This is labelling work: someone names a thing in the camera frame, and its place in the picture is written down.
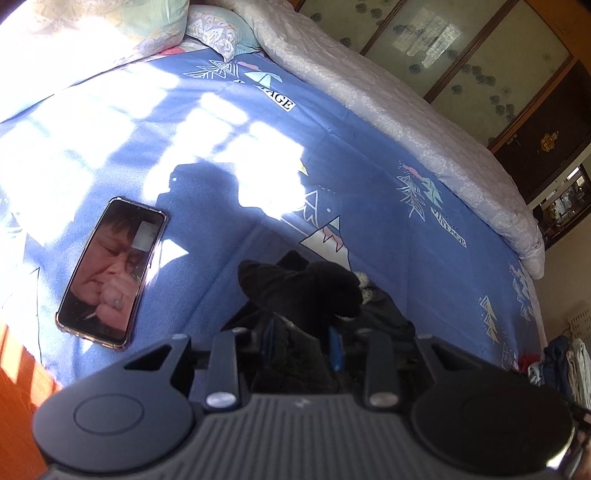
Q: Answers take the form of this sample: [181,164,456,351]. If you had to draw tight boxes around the smartphone in clear case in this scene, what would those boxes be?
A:
[55,196,168,352]

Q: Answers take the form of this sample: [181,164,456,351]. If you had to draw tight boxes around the large floral pillow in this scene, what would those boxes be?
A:
[0,0,191,81]

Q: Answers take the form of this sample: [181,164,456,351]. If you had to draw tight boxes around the small floral pillow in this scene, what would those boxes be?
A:
[184,4,265,62]

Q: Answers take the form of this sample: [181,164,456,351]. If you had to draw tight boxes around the blue printed bed sheet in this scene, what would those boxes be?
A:
[0,36,546,388]

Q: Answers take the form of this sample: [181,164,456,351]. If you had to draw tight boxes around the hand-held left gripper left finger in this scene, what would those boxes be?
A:
[124,318,277,412]

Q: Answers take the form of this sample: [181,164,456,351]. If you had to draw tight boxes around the dark wooden cabinet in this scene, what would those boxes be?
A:
[489,59,591,206]

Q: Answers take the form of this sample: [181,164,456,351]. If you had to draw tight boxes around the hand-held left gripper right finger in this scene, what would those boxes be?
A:
[327,323,468,411]

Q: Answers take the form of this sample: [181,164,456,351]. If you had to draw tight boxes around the navy blue garment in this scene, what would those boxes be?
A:
[541,335,573,402]

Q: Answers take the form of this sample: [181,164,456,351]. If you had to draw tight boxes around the black pants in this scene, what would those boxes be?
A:
[221,249,417,398]

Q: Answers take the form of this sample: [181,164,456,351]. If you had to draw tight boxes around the white grey garment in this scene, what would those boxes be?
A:
[566,338,591,407]

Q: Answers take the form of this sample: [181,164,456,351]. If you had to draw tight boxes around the pale pink quilt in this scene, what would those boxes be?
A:
[217,0,546,280]

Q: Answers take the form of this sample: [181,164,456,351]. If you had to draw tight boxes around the wooden wardrobe with glass doors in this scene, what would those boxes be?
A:
[295,0,591,155]

